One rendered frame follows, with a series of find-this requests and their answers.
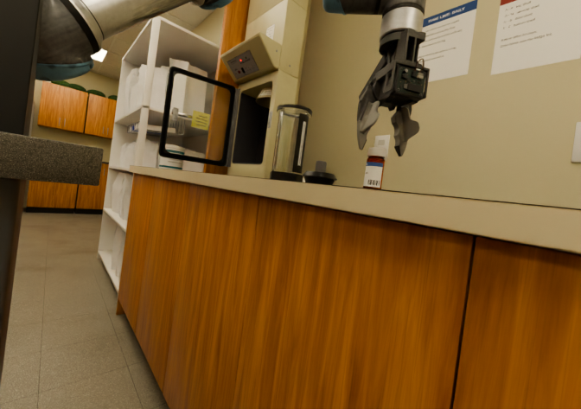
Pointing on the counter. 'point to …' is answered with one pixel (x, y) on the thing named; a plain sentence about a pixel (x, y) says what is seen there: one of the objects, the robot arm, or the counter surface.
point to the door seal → (168, 114)
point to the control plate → (243, 64)
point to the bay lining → (250, 131)
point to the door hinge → (233, 128)
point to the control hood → (265, 53)
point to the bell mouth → (264, 97)
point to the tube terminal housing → (294, 39)
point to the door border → (169, 118)
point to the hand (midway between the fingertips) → (379, 148)
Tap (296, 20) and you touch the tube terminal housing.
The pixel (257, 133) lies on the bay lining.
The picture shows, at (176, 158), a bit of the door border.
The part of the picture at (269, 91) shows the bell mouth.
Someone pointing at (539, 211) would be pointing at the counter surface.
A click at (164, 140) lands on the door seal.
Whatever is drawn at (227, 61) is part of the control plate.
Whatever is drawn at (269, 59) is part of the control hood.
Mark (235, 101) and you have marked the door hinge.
